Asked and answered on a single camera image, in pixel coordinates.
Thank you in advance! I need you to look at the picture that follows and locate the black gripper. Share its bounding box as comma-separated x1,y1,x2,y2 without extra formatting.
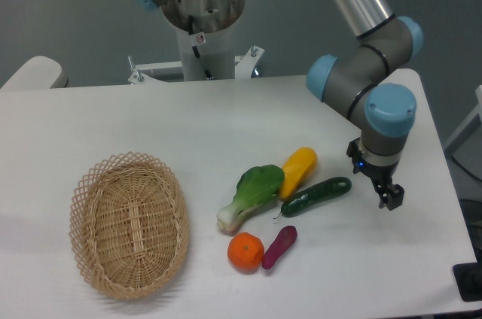
346,138,404,211

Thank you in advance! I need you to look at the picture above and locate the yellow bell pepper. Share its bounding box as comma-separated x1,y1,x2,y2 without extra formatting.
278,147,318,201

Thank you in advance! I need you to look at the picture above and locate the purple sweet potato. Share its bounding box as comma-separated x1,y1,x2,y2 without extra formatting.
261,225,298,270

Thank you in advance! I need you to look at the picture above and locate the white chair armrest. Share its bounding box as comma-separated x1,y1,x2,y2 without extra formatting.
1,56,69,92

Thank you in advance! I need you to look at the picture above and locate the green cucumber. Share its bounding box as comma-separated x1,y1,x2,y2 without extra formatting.
277,177,352,217

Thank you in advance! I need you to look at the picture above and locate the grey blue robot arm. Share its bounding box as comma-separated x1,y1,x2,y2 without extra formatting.
136,0,423,210

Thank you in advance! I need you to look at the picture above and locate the woven wicker basket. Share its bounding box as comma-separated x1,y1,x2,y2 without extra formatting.
69,152,189,300

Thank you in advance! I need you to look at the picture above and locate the black device at edge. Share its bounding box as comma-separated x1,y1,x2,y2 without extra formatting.
453,263,481,302

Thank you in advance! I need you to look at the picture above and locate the orange tangerine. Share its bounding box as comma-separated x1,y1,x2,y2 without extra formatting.
227,232,264,273

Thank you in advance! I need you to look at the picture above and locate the green bok choy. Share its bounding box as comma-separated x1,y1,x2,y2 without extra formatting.
216,164,285,235

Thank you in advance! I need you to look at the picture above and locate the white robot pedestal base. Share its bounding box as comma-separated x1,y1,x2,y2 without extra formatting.
128,0,264,84

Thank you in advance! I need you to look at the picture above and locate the white frame at right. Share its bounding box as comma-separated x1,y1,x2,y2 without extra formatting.
443,85,481,157

